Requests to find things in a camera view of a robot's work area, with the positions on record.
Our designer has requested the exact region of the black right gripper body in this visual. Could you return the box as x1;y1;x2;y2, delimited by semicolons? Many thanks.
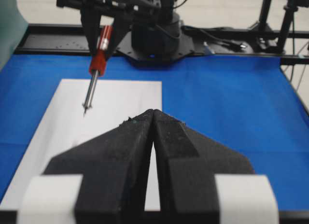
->
56;0;145;14

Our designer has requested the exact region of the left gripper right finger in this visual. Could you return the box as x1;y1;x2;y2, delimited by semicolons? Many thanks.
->
154;110;279;224

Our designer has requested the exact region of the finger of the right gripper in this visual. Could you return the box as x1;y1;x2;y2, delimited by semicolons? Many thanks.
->
80;6;101;56
105;13;132;59

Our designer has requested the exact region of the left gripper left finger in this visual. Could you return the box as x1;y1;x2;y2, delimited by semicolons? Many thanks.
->
18;109;155;224

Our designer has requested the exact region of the red soldering iron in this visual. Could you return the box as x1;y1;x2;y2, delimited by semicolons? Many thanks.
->
83;25;112;115

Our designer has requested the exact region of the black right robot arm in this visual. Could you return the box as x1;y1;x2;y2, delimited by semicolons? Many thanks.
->
56;0;181;63

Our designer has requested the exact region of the large white board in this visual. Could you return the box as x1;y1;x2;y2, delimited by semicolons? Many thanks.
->
0;79;162;210

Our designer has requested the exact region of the green backdrop curtain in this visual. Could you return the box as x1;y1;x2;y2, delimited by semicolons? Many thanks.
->
0;0;28;69

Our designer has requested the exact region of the blue table cloth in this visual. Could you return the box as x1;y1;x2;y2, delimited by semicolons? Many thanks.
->
0;55;309;210

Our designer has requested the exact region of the black aluminium frame rail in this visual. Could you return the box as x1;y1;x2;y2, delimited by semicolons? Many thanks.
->
14;24;309;65

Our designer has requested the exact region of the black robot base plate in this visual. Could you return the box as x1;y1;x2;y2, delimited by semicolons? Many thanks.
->
116;32;194;66

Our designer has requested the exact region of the black cable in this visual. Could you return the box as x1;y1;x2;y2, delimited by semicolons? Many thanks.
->
181;25;248;51

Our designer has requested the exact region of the black camera stand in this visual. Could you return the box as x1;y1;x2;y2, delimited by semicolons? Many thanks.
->
249;0;309;54

